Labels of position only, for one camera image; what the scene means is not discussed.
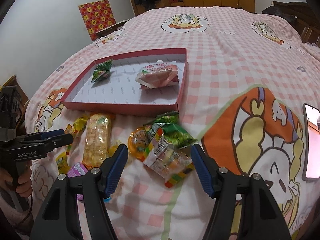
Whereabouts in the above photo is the dark wooden headboard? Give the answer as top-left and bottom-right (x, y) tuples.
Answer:
(262, 1), (319, 47)

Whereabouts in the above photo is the orange jelly cup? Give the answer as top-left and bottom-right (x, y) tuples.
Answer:
(127, 127), (149, 162)

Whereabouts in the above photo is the person's left hand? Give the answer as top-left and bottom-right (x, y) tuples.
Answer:
(1, 161), (33, 198)

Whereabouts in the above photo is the red yellow patterned gift bag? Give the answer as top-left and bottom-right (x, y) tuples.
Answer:
(78, 0), (116, 41)

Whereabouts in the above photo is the red shallow cardboard box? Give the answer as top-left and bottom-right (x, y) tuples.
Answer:
(61, 48), (188, 117)

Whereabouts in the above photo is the smartphone with pink screen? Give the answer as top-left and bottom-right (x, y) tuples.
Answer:
(302, 103), (320, 181)

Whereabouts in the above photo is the purple candy tin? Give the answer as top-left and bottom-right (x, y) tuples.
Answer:
(66, 162), (89, 201)

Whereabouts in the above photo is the pink checkered cartoon bedspread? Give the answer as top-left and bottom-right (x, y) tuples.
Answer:
(26, 7), (319, 239)

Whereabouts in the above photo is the pink white snack bag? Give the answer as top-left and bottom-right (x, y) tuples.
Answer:
(135, 61), (179, 89)

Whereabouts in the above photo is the clear candy bag colourful edge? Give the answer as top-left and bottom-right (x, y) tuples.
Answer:
(143, 129), (194, 188)

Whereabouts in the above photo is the yellow candy wrapper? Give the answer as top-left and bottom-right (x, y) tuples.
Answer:
(65, 115), (89, 156)

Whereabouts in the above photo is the rice cracker pack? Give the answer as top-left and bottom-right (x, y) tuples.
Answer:
(82, 113), (112, 169)

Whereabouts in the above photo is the green snack packet pair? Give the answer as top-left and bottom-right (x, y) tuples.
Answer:
(143, 111), (196, 148)

